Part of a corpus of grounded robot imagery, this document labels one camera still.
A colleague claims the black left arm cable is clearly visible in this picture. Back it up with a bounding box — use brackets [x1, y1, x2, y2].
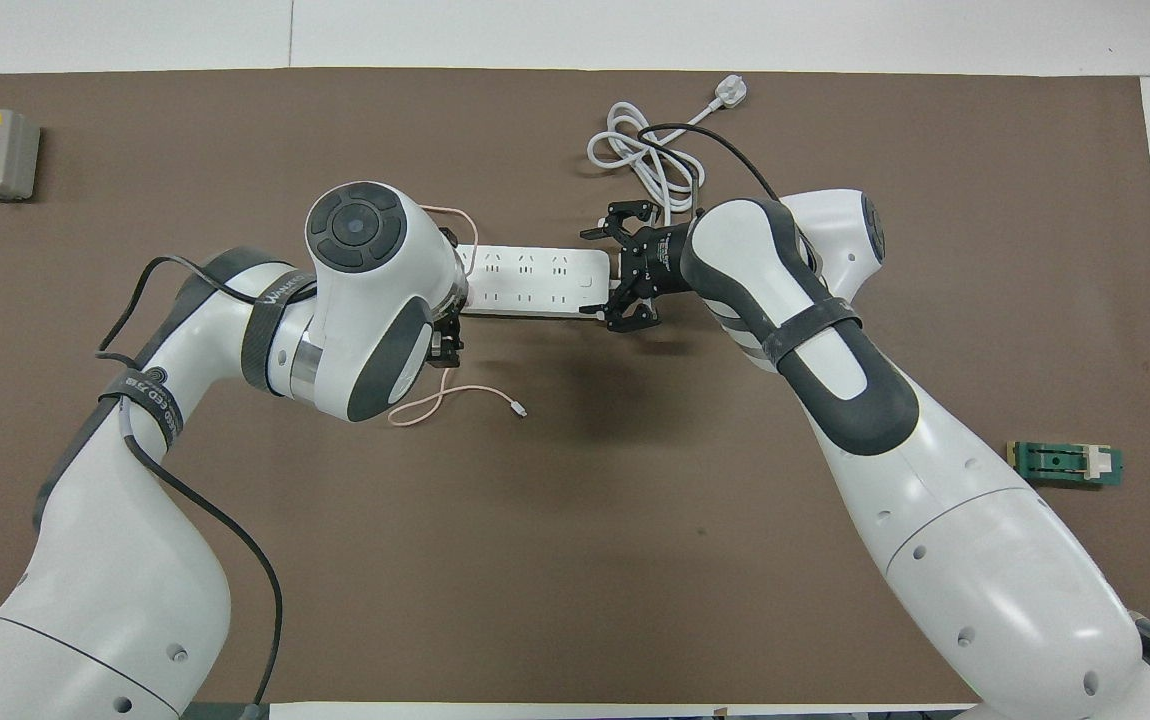
[95, 255, 318, 706]

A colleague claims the brown table mat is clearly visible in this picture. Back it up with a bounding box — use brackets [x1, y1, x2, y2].
[0, 67, 1150, 706]

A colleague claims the white power strip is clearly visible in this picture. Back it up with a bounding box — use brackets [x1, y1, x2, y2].
[457, 245, 612, 319]

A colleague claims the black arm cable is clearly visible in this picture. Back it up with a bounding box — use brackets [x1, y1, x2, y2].
[95, 255, 318, 706]
[638, 122, 786, 203]

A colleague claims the pink charging cable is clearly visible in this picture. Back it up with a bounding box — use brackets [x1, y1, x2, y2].
[387, 204, 529, 429]

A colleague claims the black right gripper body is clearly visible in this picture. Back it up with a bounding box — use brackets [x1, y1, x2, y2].
[619, 222, 699, 299]

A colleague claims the white power cord with plug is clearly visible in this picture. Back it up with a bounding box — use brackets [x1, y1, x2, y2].
[587, 75, 748, 219]

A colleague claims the green knife switch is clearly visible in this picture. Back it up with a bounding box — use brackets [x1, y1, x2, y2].
[1005, 440, 1124, 491]

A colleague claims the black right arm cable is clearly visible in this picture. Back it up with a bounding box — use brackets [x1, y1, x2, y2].
[638, 122, 786, 203]

